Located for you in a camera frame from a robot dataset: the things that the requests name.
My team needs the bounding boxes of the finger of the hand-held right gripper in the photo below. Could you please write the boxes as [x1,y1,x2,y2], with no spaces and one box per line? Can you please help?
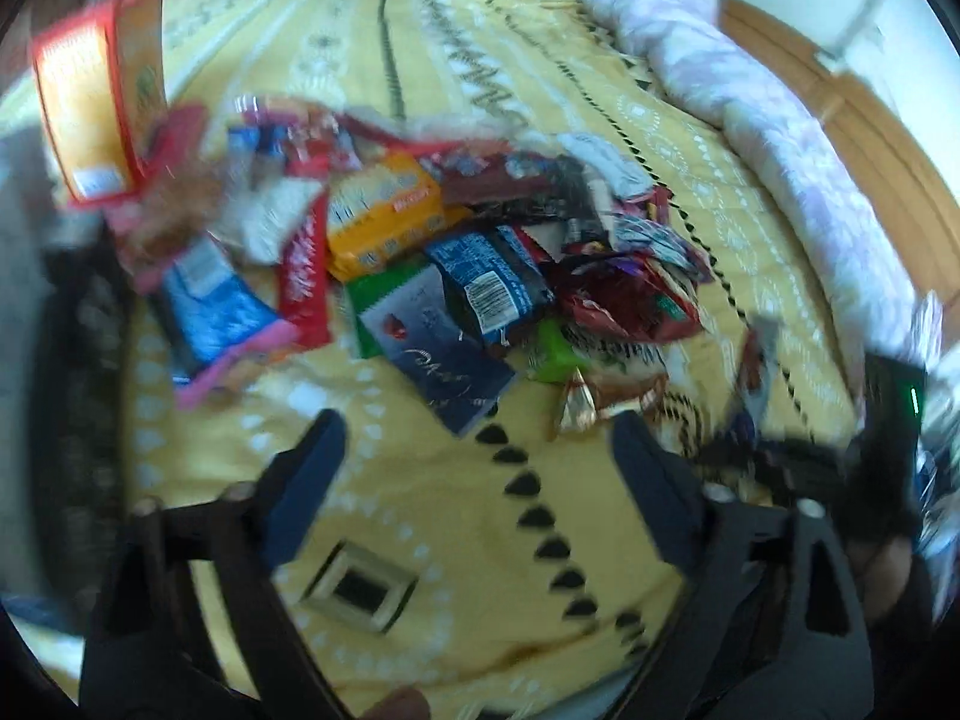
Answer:
[701,435,863,500]

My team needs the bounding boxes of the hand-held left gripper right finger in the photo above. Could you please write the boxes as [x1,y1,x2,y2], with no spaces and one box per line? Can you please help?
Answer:
[611,412,875,720]

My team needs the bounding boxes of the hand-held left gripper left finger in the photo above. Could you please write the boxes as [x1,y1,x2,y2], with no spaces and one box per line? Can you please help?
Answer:
[79,409,350,720]

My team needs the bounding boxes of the pile of snack packets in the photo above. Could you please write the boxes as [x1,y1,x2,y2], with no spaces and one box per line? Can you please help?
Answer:
[112,90,788,440]

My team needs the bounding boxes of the person's right hand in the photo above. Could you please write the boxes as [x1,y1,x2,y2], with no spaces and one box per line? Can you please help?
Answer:
[851,536,935,627]

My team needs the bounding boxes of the yellow patterned bedsheet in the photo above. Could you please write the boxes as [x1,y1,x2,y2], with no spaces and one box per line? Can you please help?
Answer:
[0,0,931,720]

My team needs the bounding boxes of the wooden headboard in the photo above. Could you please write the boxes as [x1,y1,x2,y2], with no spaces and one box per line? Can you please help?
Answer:
[716,0,960,301]

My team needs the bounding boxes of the white floral quilt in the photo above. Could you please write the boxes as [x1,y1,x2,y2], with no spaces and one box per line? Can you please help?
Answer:
[577,0,960,406]

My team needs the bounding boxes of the orange carton box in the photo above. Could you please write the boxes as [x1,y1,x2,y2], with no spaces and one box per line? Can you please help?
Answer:
[28,0,170,209]

